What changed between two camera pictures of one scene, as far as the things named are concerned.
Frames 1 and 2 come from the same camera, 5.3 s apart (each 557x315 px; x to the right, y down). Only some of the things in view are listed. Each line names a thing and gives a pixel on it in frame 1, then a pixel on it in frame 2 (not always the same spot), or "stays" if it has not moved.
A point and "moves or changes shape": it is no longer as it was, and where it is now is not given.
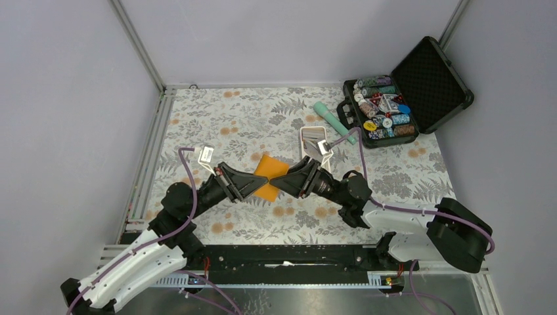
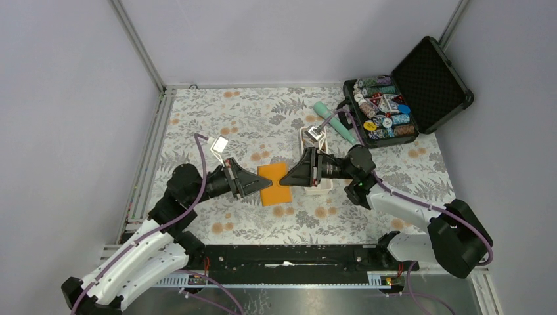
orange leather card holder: [270, 167] moves or changes shape
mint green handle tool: [320, 107] stays
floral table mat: [286, 165] stays
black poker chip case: [423, 92] stays
